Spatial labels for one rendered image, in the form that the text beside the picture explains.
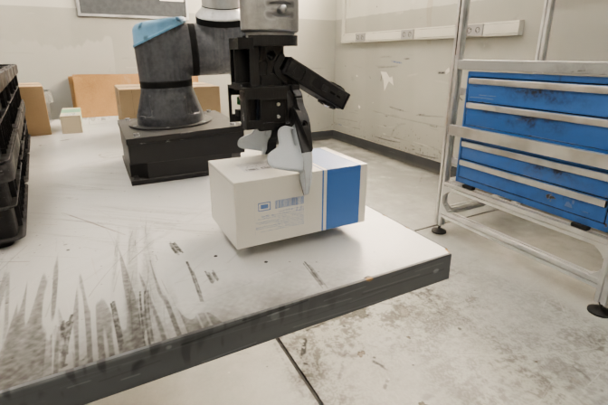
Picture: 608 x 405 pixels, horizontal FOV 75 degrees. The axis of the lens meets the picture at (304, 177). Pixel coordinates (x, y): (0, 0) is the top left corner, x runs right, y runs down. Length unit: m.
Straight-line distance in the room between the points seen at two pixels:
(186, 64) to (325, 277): 0.61
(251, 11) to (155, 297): 0.35
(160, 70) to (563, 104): 1.50
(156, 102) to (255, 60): 0.46
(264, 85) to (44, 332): 0.36
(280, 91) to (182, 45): 0.45
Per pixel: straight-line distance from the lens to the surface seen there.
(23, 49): 4.01
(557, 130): 1.90
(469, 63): 2.12
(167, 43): 0.94
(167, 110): 0.93
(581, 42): 2.84
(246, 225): 0.51
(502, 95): 2.02
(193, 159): 0.89
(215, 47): 0.94
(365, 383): 1.37
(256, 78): 0.52
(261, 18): 0.51
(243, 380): 1.38
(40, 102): 1.58
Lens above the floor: 0.96
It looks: 17 degrees down
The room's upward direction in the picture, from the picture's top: straight up
